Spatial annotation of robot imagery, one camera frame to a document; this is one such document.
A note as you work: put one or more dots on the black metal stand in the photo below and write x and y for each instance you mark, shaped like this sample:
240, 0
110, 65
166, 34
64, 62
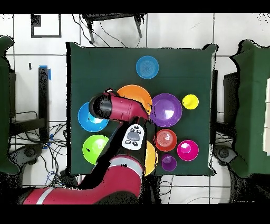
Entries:
109, 16

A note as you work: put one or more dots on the small black floor marker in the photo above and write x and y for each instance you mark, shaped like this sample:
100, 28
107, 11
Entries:
30, 66

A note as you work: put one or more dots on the wide purple bowl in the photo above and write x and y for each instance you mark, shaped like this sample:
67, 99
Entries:
166, 105

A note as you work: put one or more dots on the opaque blue bowl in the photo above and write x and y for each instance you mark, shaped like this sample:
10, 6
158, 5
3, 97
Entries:
84, 122

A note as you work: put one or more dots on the green bowl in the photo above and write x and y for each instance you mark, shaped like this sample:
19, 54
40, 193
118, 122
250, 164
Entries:
90, 148

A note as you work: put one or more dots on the dark green tablecloth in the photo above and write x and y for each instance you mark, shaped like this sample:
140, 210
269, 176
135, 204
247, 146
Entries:
105, 67

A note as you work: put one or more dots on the small red-orange bowl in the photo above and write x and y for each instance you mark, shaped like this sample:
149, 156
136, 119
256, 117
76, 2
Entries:
165, 140

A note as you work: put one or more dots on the black beam with blue tape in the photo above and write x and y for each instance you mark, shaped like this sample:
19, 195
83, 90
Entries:
43, 95

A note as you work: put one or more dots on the pink bowl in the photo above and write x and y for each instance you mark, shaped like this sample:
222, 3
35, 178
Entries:
187, 150

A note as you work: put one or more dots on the black power strip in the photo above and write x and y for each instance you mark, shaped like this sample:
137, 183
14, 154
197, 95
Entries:
67, 179

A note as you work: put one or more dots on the large orange bowl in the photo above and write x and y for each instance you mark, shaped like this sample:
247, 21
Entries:
137, 93
151, 158

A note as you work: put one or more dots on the yellow cup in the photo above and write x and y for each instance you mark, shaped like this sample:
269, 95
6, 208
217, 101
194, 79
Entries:
190, 101

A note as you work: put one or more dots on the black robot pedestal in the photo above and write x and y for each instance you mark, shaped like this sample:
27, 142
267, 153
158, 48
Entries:
154, 190

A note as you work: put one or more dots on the small translucent blue bowl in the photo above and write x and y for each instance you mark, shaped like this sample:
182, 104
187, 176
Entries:
147, 67

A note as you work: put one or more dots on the purple cup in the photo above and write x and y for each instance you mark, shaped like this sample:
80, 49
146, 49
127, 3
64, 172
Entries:
169, 163

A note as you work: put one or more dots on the neighbouring green table cloth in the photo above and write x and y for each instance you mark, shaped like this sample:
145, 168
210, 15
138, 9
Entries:
4, 105
253, 95

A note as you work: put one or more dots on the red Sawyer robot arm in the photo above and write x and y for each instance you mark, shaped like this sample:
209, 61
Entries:
120, 181

